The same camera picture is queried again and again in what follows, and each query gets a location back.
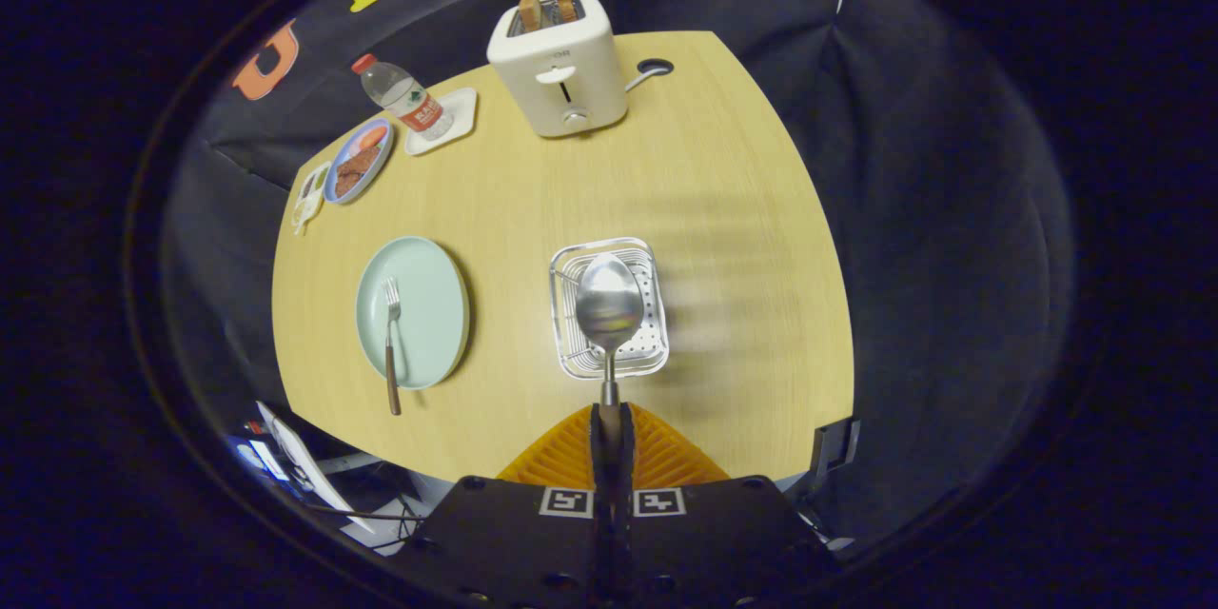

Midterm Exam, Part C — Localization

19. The white paper sheet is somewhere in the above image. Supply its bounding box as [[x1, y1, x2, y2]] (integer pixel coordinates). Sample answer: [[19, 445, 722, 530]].
[[343, 495, 458, 555]]

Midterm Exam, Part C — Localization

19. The silver metal spoon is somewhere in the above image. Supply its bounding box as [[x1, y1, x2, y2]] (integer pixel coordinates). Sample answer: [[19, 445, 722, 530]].
[[575, 252, 646, 443]]

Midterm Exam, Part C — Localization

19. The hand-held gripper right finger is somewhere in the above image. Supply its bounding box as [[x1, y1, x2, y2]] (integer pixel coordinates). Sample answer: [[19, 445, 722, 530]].
[[609, 403, 840, 609]]

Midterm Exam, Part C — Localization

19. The blue rimmed plate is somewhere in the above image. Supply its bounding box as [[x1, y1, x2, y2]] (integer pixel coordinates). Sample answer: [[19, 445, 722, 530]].
[[324, 117, 394, 206]]

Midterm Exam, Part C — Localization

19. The pale green plate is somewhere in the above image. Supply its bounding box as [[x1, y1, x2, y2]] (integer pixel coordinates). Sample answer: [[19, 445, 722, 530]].
[[355, 236, 471, 391]]

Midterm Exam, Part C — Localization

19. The black backdrop cloth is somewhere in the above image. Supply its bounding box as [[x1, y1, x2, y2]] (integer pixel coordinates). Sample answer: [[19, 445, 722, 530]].
[[162, 0, 1076, 543]]

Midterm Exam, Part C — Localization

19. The blue box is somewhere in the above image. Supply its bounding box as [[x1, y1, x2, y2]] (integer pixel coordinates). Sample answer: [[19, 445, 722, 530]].
[[228, 435, 291, 483]]

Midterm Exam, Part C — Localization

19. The white square coaster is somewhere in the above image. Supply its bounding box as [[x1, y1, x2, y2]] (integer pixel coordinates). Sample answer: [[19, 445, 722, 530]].
[[404, 87, 479, 157]]

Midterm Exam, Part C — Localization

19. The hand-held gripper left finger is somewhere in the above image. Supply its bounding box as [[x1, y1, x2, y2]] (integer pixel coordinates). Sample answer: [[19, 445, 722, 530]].
[[409, 403, 612, 609]]

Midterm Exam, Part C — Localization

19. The brown meat slice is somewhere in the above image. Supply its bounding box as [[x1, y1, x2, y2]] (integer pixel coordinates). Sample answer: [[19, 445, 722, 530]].
[[333, 145, 382, 199]]

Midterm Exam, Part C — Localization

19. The white toaster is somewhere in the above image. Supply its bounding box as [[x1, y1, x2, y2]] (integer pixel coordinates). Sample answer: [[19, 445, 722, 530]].
[[486, 0, 630, 138]]

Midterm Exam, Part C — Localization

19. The fork with brown handle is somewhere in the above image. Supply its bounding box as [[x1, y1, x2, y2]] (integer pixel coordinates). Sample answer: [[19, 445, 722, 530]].
[[382, 277, 403, 417]]

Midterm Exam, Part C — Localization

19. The grey toaster cable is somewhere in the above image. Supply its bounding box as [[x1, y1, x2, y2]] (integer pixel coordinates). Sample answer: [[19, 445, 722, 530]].
[[623, 58, 676, 94]]

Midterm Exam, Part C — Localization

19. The small white divided tray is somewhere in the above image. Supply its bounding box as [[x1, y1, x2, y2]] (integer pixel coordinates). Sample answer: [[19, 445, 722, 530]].
[[291, 161, 332, 237]]

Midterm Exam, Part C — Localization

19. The white board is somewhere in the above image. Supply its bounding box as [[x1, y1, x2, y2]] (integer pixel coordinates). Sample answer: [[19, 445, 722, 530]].
[[255, 401, 377, 534]]

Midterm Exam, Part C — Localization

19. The metal wire basket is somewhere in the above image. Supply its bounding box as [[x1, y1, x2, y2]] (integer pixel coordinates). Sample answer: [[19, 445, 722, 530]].
[[549, 237, 671, 381]]

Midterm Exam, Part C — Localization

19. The black table bracket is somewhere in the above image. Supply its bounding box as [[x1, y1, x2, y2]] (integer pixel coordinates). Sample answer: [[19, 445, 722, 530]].
[[811, 418, 862, 481]]

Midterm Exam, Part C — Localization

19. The clear plastic water bottle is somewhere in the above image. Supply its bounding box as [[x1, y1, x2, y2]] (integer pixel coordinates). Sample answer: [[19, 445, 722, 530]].
[[351, 53, 455, 142]]

